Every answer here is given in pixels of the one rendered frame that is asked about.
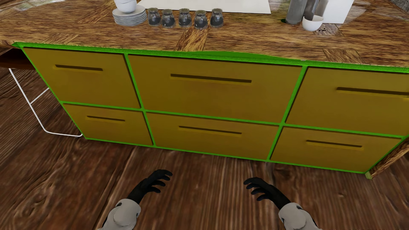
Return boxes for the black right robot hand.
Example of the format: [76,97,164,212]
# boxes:
[243,177,291,210]

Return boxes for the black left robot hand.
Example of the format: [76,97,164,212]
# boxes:
[127,169,173,204]

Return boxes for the small yellow drawer front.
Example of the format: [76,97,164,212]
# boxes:
[270,126,402,173]
[24,47,141,109]
[63,103,153,146]
[285,66,409,137]

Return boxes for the wide yellow drawer front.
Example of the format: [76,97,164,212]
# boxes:
[146,112,279,160]
[128,55,302,124]

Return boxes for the green framed drawer cabinet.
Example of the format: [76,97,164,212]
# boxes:
[12,42,409,179]

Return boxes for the small glass jar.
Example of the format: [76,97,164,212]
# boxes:
[178,8,192,28]
[147,8,161,27]
[210,8,224,28]
[161,9,176,29]
[194,10,208,30]

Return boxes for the stack of white plates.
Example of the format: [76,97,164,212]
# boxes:
[112,5,148,27]

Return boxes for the white cup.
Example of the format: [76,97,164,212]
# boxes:
[302,15,324,32]

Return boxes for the white bowl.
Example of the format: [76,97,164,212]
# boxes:
[114,0,138,13]

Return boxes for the grey metal canister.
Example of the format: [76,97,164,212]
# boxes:
[285,0,320,25]

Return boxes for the white flat board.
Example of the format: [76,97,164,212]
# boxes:
[137,0,272,15]

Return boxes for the white box appliance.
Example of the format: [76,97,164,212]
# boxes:
[315,0,355,24]

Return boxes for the white wire stool frame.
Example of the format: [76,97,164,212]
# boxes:
[9,68,83,138]

